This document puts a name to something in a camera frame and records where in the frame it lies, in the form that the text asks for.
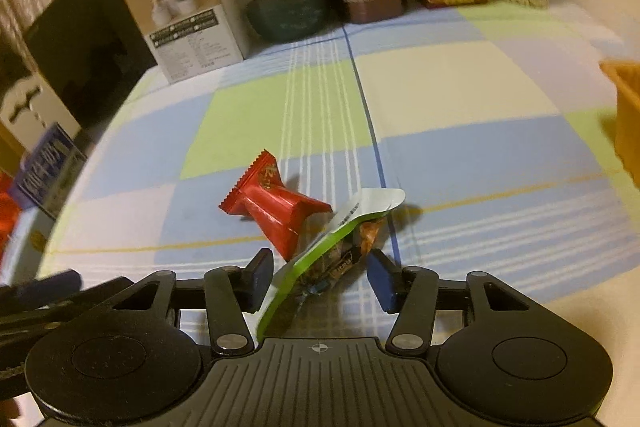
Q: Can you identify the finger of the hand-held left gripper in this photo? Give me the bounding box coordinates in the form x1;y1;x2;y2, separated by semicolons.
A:
7;270;83;309
0;277;133;334

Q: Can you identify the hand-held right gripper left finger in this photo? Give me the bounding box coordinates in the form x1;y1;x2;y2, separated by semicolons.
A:
107;248;274;356

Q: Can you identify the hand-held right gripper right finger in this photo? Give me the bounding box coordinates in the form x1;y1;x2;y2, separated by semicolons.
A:
366;250;541;354

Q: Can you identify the green snack packet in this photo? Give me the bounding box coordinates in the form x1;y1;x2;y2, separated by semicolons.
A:
257;188;406;344

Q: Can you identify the orange plastic tray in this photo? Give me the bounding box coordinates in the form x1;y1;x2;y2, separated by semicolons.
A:
599;59;640;188

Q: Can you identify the red twisted candy packet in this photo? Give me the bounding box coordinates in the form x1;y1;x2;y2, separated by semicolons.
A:
218;150;333;260

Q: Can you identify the red object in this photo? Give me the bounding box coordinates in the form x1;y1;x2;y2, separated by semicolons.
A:
0;172;21;258

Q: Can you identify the blue white carton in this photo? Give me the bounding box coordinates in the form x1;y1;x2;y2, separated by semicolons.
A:
9;123;87;221

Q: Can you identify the checked tablecloth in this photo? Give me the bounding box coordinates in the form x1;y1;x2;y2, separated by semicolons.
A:
0;0;640;427

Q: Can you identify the black chair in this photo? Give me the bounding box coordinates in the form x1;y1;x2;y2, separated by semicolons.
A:
24;0;161;130

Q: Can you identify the white product box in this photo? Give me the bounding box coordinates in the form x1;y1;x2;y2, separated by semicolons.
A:
121;0;251;86

